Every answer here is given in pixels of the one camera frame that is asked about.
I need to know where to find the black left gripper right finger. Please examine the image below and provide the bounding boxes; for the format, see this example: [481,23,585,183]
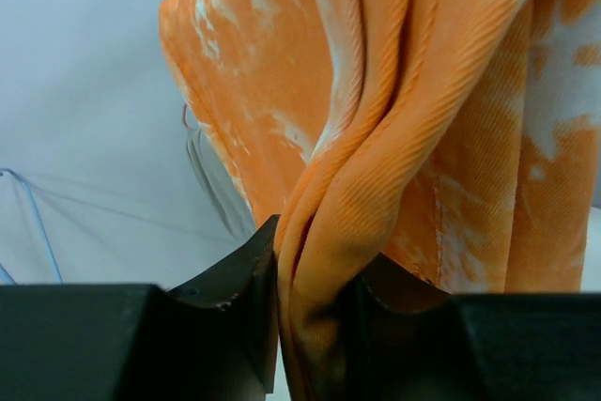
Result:
[340,256,600,400]

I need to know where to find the beige grey trousers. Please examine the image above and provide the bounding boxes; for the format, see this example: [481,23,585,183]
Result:
[186,129,255,240]

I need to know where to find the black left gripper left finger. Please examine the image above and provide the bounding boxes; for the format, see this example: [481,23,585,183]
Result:
[1,217,278,400]

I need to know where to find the orange white trousers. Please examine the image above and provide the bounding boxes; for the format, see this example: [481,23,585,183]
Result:
[159,0,600,400]

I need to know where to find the light blue wire hanger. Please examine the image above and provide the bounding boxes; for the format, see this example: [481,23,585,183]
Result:
[1,166,64,284]

